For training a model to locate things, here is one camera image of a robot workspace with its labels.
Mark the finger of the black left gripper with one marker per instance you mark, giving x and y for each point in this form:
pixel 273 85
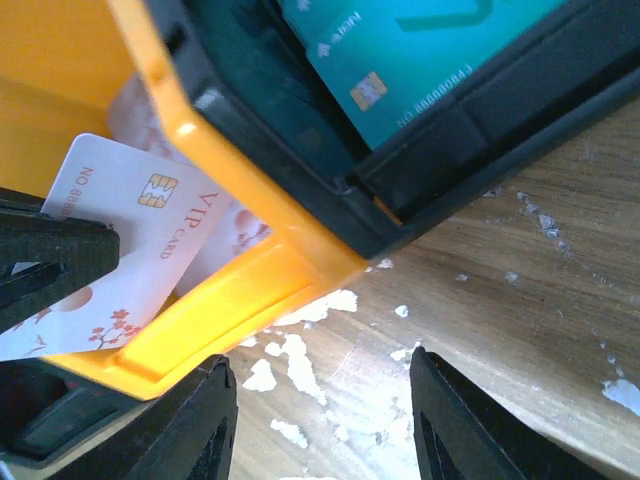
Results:
pixel 44 260

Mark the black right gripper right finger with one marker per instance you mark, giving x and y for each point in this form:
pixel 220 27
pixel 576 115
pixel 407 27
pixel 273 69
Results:
pixel 461 432

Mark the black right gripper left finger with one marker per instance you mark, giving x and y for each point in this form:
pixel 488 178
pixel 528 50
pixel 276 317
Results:
pixel 188 433

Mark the white VIP blossom card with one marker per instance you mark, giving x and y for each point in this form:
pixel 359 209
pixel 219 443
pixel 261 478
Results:
pixel 163 212

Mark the black three-compartment card tray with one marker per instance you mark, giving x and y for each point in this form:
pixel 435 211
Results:
pixel 246 69

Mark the white card stack in bin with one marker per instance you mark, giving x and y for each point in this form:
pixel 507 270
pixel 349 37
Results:
pixel 132 121

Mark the orange middle tray bin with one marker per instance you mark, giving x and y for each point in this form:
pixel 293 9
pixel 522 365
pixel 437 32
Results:
pixel 96 120

